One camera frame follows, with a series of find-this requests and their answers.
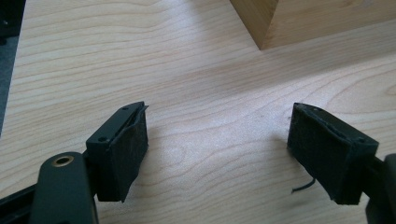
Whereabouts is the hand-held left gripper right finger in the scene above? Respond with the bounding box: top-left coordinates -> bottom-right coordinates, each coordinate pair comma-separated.
286,102 -> 380,206

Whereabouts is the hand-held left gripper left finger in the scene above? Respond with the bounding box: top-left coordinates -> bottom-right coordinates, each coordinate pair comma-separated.
85,101 -> 149,203

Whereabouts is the light wooden box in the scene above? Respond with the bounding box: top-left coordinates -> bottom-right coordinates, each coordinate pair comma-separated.
229,0 -> 396,51

